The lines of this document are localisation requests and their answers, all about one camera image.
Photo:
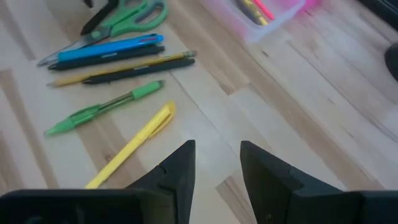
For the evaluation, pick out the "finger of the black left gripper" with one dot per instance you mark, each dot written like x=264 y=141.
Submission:
x=88 y=3
x=101 y=15

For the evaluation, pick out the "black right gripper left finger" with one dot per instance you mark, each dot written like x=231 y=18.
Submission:
x=177 y=174

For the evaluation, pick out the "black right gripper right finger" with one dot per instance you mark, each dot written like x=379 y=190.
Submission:
x=267 y=186

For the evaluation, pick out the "blue multicolour pen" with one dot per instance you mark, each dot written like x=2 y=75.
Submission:
x=109 y=48

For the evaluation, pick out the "slim black pen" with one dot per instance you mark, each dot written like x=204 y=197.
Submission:
x=102 y=59
x=140 y=71

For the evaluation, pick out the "plain yellow highlighter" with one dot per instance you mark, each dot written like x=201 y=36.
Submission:
x=140 y=140

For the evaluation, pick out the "yellow pencil grey ferrule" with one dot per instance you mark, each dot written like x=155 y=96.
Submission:
x=68 y=80

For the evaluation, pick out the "green clear ballpoint pen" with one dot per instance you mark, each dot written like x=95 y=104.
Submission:
x=81 y=116

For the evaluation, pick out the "grey pen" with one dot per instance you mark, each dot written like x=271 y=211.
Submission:
x=245 y=11

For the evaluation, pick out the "yellow highlighter black print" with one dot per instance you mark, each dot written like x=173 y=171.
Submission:
x=256 y=12

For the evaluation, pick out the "clear supply box pink lid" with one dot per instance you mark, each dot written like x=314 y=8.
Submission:
x=258 y=31

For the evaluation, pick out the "thin pink pencil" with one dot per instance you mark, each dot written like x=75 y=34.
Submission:
x=264 y=9

